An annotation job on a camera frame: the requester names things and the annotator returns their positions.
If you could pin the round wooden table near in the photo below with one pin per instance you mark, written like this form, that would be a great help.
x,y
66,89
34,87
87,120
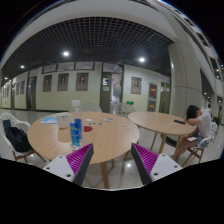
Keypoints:
x,y
110,139

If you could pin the small card on table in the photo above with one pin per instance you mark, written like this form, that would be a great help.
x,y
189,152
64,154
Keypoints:
x,y
109,119

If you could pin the white chair with wooden legs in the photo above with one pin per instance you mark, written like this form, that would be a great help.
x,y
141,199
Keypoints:
x,y
5,145

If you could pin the red notice board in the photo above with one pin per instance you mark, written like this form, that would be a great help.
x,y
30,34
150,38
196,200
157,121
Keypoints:
x,y
152,91

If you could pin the white lattice chair behind table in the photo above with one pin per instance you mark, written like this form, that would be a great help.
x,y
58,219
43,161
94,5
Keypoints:
x,y
123,109

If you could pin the black backpack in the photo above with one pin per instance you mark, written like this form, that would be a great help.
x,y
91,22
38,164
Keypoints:
x,y
17,137

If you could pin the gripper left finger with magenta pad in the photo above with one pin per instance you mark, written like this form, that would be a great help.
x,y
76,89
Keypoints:
x,y
72,167

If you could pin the white chair under person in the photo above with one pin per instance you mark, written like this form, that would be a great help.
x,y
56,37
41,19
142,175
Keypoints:
x,y
199,150

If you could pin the framed portrait right of door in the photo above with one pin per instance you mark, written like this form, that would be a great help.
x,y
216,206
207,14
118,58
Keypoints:
x,y
136,85

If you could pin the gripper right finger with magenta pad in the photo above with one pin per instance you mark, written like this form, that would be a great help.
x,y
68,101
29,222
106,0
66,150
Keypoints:
x,y
152,166

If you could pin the blue paper booklet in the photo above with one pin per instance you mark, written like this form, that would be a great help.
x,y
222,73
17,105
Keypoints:
x,y
49,120

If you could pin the translucent plastic cup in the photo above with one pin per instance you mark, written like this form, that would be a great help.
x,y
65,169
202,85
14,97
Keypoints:
x,y
62,120

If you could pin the round wooden table far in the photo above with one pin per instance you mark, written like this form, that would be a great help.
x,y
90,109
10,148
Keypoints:
x,y
161,123

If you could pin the framed portrait on wall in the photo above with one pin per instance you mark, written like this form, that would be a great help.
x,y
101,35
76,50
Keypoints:
x,y
63,82
47,83
82,82

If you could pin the round wooden table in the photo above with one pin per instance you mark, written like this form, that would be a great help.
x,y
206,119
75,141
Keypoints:
x,y
110,139
161,123

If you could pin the red round coaster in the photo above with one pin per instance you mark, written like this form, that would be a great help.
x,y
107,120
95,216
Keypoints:
x,y
88,128

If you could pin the seated person in white shirt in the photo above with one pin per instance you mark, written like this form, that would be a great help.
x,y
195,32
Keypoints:
x,y
200,119

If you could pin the clear water bottle blue label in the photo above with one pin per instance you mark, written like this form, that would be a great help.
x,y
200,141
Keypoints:
x,y
76,125

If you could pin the black phone on far table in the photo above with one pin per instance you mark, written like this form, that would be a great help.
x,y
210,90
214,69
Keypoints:
x,y
180,122

